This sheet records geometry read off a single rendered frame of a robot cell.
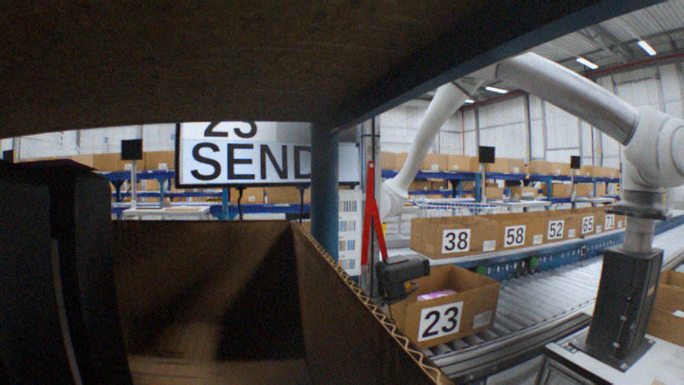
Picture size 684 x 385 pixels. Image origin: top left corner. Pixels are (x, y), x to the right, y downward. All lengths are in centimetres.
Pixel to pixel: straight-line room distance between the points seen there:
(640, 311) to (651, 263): 14
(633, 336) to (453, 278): 79
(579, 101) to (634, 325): 65
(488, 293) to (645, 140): 71
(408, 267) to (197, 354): 58
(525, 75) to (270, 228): 67
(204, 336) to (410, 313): 76
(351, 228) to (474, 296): 53
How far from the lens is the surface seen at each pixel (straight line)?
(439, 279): 137
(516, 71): 81
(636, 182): 103
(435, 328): 105
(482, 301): 115
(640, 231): 105
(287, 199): 561
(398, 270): 74
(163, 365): 25
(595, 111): 81
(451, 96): 98
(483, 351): 110
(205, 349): 26
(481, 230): 170
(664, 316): 131
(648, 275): 104
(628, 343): 109
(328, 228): 31
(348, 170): 86
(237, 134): 74
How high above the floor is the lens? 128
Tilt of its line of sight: 3 degrees down
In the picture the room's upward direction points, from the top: straight up
